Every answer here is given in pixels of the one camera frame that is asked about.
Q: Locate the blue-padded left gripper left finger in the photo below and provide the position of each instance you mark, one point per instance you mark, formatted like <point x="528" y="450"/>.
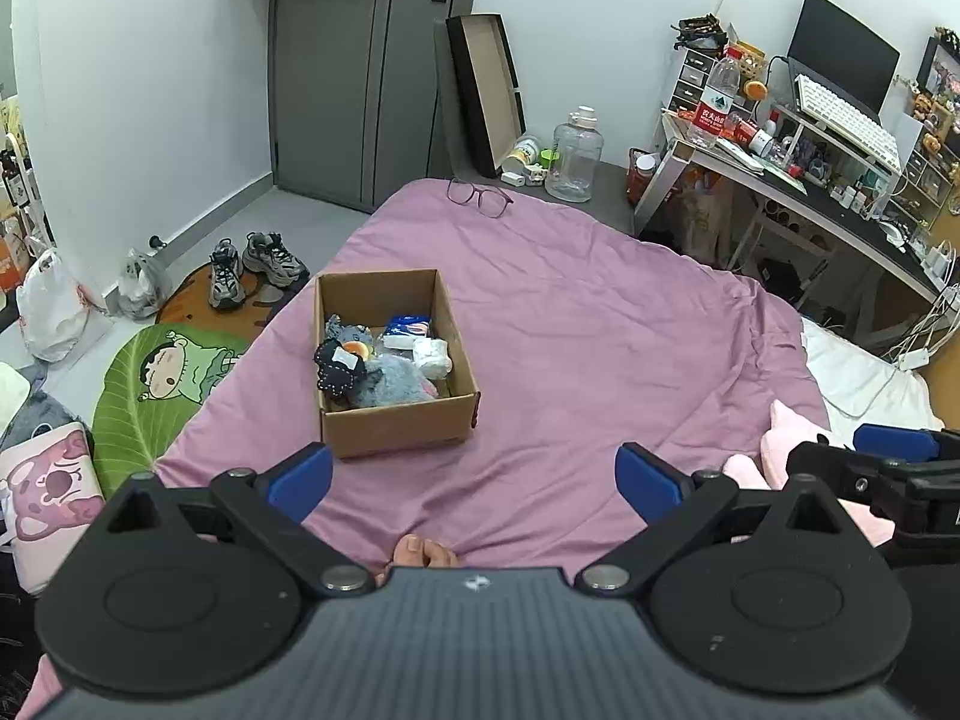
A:
<point x="268" y="511"/>

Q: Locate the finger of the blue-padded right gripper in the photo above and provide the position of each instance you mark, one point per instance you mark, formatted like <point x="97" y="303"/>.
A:
<point x="910" y="445"/>
<point x="855" y="477"/>

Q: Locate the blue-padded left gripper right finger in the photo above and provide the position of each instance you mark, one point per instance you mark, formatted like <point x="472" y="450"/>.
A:
<point x="681" y="513"/>

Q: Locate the black white felt toy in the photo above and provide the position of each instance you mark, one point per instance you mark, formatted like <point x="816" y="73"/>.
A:
<point x="339" y="371"/>

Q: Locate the grey pink plush toy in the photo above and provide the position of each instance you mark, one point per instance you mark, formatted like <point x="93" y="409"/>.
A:
<point x="392" y="381"/>

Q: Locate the blue tissue pack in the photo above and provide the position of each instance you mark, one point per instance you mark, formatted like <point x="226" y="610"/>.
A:
<point x="402" y="332"/>

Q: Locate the orange green burger plush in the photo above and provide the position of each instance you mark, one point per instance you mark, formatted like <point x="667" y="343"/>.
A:
<point x="358" y="348"/>

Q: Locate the white pillow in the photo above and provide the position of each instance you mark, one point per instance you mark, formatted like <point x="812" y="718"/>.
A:
<point x="858" y="387"/>

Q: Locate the white power strip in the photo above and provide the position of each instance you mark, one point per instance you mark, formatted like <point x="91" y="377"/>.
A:
<point x="913" y="360"/>

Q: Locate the pink plush pillow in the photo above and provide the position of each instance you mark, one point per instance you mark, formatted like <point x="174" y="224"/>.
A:
<point x="793" y="444"/>

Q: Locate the person's bare foot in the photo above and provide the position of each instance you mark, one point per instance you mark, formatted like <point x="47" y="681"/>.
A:
<point x="417" y="552"/>

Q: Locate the green leaf cartoon rug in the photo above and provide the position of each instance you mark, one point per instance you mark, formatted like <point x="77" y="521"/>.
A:
<point x="158" y="380"/>

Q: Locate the grey felt elephant toy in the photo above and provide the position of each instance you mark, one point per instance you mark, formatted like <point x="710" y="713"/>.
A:
<point x="342" y="332"/>

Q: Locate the pink cartoon cushion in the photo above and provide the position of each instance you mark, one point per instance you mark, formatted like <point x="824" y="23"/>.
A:
<point x="50" y="495"/>

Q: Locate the grey sneaker left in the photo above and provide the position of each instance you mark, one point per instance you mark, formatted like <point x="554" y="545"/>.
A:
<point x="226" y="291"/>

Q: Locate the grey sneaker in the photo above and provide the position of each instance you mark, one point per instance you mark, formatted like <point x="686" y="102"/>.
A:
<point x="266" y="255"/>
<point x="226" y="291"/>

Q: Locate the brown cardboard box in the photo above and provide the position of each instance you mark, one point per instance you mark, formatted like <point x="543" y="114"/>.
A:
<point x="372" y="298"/>

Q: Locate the grey sneaker right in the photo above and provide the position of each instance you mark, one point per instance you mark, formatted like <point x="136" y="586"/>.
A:
<point x="266" y="255"/>

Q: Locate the pink bed sheet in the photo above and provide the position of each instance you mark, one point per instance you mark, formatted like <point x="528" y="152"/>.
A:
<point x="581" y="339"/>

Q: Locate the translucent shopping bag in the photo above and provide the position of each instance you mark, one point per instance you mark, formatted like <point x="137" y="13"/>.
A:
<point x="706" y="219"/>

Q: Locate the white plastic bag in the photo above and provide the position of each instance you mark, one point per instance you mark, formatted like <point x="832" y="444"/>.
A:
<point x="57" y="320"/>

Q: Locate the white desk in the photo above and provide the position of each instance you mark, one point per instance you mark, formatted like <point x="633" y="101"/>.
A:
<point x="769" y="184"/>

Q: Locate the white keyboard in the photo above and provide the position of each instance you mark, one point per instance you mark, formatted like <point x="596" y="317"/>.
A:
<point x="843" y="119"/>

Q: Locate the dark-framed eyeglasses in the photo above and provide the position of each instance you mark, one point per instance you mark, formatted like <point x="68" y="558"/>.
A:
<point x="490" y="201"/>

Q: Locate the clear large water jug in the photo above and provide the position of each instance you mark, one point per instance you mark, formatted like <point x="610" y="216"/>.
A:
<point x="577" y="150"/>

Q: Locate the yellow white supplement jar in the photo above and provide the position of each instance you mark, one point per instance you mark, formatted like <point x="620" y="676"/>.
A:
<point x="521" y="158"/>

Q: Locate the red label water bottle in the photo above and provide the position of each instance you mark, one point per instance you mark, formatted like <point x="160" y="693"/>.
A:
<point x="715" y="104"/>

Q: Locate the black laptop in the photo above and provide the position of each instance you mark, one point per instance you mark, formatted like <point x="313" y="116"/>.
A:
<point x="840" y="53"/>

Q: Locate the grey door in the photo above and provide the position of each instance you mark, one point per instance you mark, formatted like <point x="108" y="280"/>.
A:
<point x="354" y="96"/>

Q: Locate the leaning flat cardboard tray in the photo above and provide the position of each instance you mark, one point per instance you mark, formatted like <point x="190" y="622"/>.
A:
<point x="488" y="91"/>

